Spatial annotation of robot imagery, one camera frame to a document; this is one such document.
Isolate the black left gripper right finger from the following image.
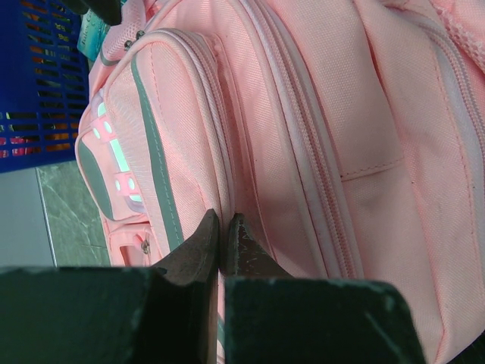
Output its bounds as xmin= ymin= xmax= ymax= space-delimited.
xmin=224 ymin=214 xmax=425 ymax=363

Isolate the pink student backpack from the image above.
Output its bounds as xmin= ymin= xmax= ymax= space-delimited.
xmin=76 ymin=1 xmax=484 ymax=363

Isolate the teal paperback book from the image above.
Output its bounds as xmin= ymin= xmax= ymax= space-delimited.
xmin=77 ymin=10 xmax=110 ymax=61

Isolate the blue plastic basket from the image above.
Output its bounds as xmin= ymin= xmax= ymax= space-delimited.
xmin=1 ymin=0 xmax=89 ymax=172

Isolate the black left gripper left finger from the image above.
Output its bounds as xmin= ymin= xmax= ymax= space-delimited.
xmin=1 ymin=210 xmax=219 ymax=363

